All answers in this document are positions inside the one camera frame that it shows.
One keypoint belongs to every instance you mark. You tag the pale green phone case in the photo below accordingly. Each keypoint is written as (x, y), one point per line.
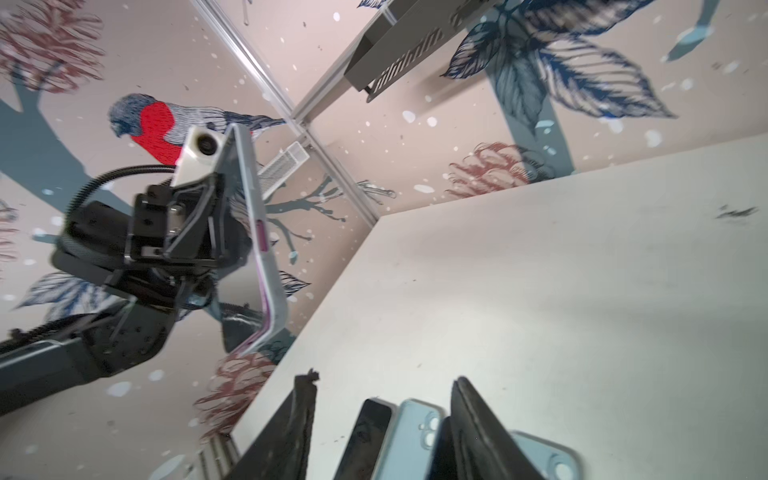
(410, 446)

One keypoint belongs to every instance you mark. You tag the phone with black screen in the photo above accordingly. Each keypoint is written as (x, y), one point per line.
(366, 440)

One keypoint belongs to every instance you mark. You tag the white wire mesh basket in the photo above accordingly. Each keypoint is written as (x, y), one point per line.
(281, 168)

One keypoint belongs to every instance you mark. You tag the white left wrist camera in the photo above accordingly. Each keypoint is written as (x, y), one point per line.
(198, 156)

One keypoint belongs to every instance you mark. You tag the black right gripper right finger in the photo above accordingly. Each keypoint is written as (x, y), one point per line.
(483, 449)

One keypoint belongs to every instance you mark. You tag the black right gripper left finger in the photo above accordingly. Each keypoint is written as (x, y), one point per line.
(282, 449)

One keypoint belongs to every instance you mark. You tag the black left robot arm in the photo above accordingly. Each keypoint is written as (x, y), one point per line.
(120, 284)

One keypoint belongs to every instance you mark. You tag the black wall basket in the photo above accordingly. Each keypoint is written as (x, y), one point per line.
(402, 34)

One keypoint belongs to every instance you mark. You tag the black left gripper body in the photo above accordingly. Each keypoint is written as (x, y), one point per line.
(187, 227)

